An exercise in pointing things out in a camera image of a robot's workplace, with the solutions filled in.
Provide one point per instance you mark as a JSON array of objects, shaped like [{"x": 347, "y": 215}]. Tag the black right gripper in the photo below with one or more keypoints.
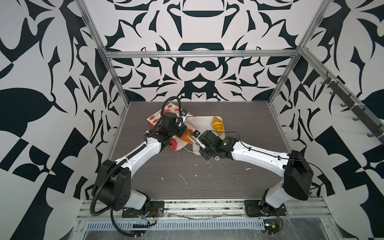
[{"x": 204, "y": 154}]

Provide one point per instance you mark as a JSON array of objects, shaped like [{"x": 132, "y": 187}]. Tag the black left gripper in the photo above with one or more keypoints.
[{"x": 180, "y": 130}]

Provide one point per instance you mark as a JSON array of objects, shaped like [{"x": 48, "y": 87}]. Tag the steel tongs with white tips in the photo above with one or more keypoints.
[{"x": 196, "y": 142}]

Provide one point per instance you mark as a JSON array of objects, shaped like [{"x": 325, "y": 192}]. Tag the orange fake puff pastry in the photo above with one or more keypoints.
[{"x": 185, "y": 138}]

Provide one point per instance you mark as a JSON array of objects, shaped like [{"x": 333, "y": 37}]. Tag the yellow fake croissant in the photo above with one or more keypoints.
[{"x": 218, "y": 125}]

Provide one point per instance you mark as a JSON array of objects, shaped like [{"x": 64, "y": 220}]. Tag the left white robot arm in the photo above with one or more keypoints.
[{"x": 112, "y": 189}]

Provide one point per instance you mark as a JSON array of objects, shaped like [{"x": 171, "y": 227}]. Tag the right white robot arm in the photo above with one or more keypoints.
[{"x": 295, "y": 171}]

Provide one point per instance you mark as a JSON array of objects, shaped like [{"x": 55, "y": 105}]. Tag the small green circuit board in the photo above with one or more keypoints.
[{"x": 271, "y": 228}]

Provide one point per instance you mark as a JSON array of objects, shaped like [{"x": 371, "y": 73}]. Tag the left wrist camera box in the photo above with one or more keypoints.
[{"x": 185, "y": 114}]

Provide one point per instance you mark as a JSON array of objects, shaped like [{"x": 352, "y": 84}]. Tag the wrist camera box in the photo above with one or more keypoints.
[
  {"x": 196, "y": 133},
  {"x": 185, "y": 114}
]

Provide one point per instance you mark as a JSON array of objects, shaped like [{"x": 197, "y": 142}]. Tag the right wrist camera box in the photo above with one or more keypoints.
[{"x": 196, "y": 133}]

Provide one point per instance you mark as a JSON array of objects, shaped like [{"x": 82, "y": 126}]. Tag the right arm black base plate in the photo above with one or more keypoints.
[{"x": 257, "y": 208}]

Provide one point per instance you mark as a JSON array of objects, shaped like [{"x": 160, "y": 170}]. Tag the white slotted cable duct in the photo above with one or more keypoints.
[{"x": 184, "y": 224}]

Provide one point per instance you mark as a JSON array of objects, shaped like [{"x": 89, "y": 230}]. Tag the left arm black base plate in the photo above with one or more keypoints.
[{"x": 150, "y": 209}]

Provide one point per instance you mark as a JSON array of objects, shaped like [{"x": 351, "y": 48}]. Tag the aluminium cage frame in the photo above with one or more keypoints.
[{"x": 274, "y": 51}]

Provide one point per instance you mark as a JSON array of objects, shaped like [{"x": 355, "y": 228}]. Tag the black wall hook rail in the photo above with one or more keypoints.
[{"x": 352, "y": 103}]

